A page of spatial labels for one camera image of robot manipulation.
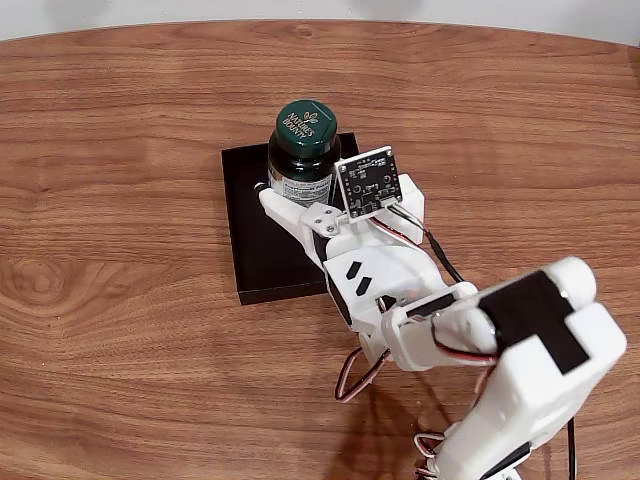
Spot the green-capped pill bottle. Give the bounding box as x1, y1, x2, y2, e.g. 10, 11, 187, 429
267, 98, 342, 209

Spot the black open cardboard box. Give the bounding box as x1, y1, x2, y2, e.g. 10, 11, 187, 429
221, 132, 361, 306

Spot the camera board on white mount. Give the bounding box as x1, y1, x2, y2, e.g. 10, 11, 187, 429
333, 144, 406, 226

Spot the red white black servo wire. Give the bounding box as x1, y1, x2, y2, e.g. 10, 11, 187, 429
413, 432, 447, 480
333, 347, 396, 404

